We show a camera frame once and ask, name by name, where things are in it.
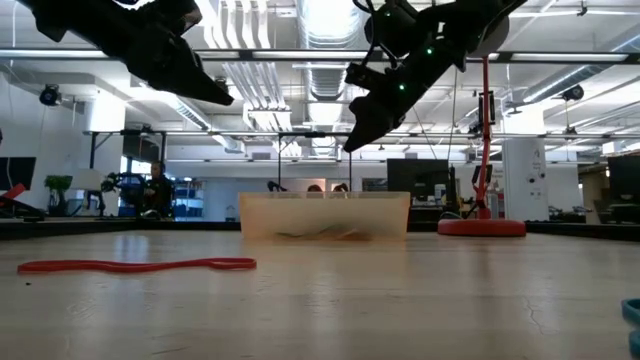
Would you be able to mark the white pillar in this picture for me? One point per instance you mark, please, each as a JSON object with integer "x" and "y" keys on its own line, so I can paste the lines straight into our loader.
{"x": 525, "y": 175}

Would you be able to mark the person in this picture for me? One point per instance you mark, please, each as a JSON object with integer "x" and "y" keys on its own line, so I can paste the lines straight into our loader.
{"x": 157, "y": 195}
{"x": 341, "y": 188}
{"x": 314, "y": 188}

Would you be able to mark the black overhead crossbar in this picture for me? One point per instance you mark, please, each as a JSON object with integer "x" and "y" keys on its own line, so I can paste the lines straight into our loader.
{"x": 300, "y": 55}

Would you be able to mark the green potted room plant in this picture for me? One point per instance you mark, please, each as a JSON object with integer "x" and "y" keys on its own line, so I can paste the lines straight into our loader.
{"x": 57, "y": 182}

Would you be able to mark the black aluminium table frame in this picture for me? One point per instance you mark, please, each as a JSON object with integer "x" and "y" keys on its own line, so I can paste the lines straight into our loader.
{"x": 100, "y": 229}

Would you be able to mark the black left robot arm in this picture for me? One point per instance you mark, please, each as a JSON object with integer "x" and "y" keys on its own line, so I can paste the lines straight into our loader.
{"x": 75, "y": 20}

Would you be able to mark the red angled bar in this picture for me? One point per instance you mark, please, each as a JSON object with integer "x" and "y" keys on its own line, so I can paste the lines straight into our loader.
{"x": 11, "y": 194}

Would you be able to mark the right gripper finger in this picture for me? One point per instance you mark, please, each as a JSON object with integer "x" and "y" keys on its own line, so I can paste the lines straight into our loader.
{"x": 372, "y": 120}

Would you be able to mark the black metal rig frame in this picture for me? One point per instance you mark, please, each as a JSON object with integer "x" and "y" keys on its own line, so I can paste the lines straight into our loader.
{"x": 93, "y": 170}
{"x": 315, "y": 134}

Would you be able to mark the orange translucent plastic bin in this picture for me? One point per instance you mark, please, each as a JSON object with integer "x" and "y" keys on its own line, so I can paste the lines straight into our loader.
{"x": 280, "y": 210}

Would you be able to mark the black computer monitor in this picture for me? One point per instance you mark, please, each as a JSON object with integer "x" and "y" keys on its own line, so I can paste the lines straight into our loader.
{"x": 17, "y": 172}
{"x": 625, "y": 180}
{"x": 415, "y": 175}

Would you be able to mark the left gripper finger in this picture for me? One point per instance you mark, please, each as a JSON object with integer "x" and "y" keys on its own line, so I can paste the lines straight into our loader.
{"x": 200, "y": 85}

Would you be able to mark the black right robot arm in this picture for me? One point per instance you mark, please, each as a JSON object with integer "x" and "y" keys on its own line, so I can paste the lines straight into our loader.
{"x": 475, "y": 20}

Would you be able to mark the red rubber band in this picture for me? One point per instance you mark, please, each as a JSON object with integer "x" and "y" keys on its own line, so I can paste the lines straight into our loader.
{"x": 125, "y": 266}

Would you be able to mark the blue storage shelf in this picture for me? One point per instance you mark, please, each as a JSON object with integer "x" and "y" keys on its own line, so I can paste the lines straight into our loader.
{"x": 192, "y": 207}

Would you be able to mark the red desk lamp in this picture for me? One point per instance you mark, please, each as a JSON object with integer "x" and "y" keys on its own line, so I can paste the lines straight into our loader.
{"x": 482, "y": 150}

